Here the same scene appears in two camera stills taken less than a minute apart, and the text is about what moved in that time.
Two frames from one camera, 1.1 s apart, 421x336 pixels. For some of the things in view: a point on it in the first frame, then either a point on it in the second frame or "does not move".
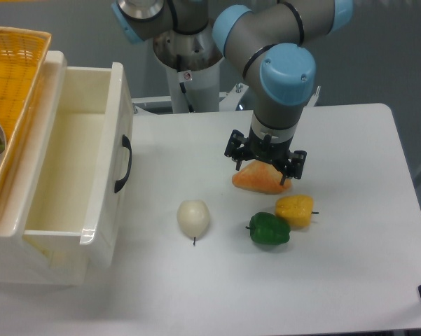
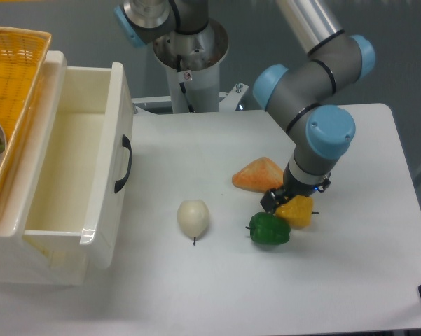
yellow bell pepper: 296,209 does not move
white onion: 193,216 does not move
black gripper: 279,153 -> 291,189
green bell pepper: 265,227 does not move
